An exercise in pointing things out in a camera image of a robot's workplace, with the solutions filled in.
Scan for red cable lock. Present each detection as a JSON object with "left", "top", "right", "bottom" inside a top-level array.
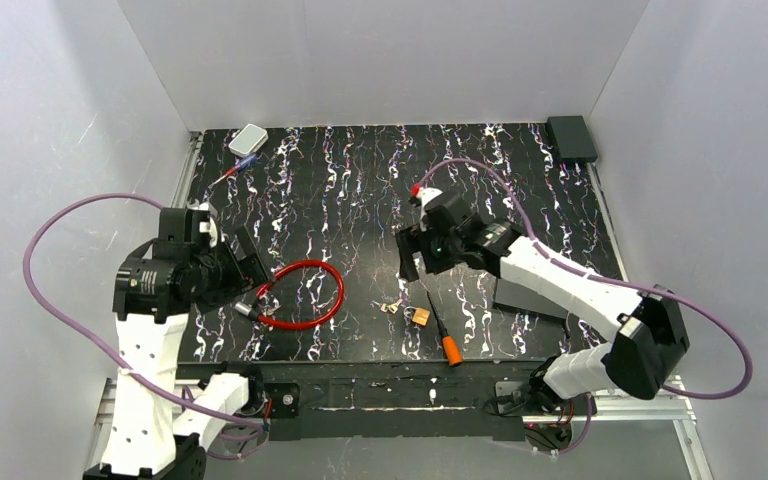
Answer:
[{"left": 233, "top": 259, "right": 346, "bottom": 332}]

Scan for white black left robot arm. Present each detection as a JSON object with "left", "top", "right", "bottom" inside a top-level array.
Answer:
[{"left": 83, "top": 203, "right": 268, "bottom": 479}]

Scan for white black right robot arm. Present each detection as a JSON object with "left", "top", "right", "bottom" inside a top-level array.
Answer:
[{"left": 396, "top": 186, "right": 690, "bottom": 410}]

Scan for brass padlock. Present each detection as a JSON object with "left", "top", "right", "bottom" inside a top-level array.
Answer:
[{"left": 403, "top": 306, "right": 431, "bottom": 327}]

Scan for dark grey flat plate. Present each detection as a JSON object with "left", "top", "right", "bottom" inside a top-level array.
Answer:
[{"left": 493, "top": 278, "right": 568, "bottom": 321}]

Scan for blue red pen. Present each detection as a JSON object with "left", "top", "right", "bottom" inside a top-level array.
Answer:
[{"left": 209, "top": 153, "right": 260, "bottom": 188}]

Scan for white rectangular box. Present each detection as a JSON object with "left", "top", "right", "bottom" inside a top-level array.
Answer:
[{"left": 228, "top": 123, "right": 268, "bottom": 157}]

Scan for black box in corner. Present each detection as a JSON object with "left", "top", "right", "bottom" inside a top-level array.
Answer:
[{"left": 546, "top": 116, "right": 598, "bottom": 165}]

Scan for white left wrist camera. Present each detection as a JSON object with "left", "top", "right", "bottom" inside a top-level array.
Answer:
[{"left": 194, "top": 202, "right": 220, "bottom": 248}]

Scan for orange handled screwdriver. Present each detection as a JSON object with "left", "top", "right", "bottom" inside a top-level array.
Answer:
[{"left": 426, "top": 291, "right": 463, "bottom": 368}]

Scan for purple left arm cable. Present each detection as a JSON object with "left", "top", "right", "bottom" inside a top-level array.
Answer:
[{"left": 22, "top": 193, "right": 273, "bottom": 462}]

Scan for aluminium frame rail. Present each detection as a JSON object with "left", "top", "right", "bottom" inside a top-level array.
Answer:
[{"left": 94, "top": 132, "right": 717, "bottom": 480}]

